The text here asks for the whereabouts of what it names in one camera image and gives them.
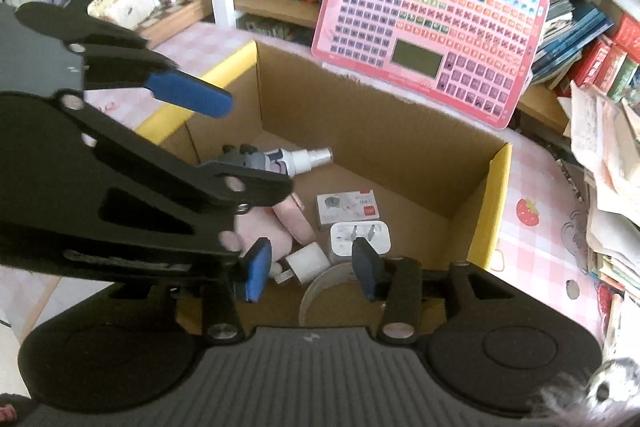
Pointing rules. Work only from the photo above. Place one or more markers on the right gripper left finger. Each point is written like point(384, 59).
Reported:
point(242, 282)

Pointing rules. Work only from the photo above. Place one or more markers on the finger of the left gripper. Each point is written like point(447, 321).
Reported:
point(186, 91)

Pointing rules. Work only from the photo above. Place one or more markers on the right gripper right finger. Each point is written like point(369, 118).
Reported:
point(397, 283)

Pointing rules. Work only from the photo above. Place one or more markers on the white blue spray bottle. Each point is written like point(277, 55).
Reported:
point(295, 162)

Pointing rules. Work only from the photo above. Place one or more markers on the grey tape roll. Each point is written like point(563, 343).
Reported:
point(335, 299)

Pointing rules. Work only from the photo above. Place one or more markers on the wooden chess board box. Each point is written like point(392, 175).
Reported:
point(171, 20)

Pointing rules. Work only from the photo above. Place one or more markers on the white small box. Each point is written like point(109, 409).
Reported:
point(304, 265)

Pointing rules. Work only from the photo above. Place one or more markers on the floral tissue pack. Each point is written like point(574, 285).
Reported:
point(127, 14)

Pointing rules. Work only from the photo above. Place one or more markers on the grey toy car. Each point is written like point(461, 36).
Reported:
point(245, 155)

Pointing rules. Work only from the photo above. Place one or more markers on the pink plush toy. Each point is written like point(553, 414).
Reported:
point(284, 225)

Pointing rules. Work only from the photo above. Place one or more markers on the yellow cardboard box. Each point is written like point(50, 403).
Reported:
point(440, 180)

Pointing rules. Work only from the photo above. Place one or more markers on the pink plaid tablecloth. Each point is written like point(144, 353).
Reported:
point(541, 236)

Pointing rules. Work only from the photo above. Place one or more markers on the stack of papers and books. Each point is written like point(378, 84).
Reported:
point(604, 139)

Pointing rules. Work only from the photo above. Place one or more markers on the pink toy keyboard tablet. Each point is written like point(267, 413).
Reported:
point(474, 56)

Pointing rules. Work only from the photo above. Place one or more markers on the red dictionary book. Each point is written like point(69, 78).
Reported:
point(628, 36)

